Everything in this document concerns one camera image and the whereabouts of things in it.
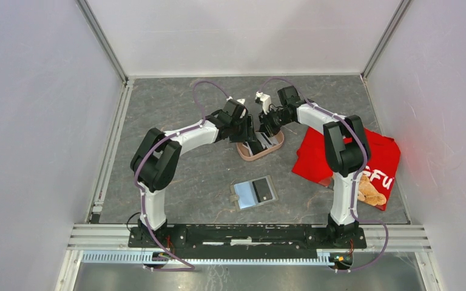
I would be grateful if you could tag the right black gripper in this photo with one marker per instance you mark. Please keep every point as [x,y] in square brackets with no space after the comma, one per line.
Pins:
[265,125]

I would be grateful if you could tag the pink oval tray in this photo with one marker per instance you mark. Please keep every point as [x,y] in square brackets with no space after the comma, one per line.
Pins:
[245,153]

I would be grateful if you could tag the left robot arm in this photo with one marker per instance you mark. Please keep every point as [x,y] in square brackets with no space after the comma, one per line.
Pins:
[155,161]

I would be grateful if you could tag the red printed t-shirt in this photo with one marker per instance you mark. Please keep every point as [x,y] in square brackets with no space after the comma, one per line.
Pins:
[379,174]

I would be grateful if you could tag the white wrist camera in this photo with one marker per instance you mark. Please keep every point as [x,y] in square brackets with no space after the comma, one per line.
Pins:
[234,108]
[264,101]

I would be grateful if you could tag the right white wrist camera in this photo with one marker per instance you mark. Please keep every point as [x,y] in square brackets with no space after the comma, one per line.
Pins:
[264,101]

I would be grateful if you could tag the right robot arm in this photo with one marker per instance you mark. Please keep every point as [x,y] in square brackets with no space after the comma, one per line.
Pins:
[346,150]

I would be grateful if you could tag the grey card holder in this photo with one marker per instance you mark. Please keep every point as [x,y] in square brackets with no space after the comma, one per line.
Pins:
[243,195]

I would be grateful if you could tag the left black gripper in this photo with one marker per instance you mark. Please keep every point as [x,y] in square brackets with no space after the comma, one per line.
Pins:
[248,135]

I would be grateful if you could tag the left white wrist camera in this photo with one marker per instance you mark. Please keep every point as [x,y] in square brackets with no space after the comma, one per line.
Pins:
[234,108]

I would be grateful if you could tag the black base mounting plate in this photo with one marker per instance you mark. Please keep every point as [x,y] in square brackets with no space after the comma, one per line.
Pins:
[244,241]

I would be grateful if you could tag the aluminium frame rail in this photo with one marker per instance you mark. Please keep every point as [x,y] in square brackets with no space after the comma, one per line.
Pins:
[112,243]

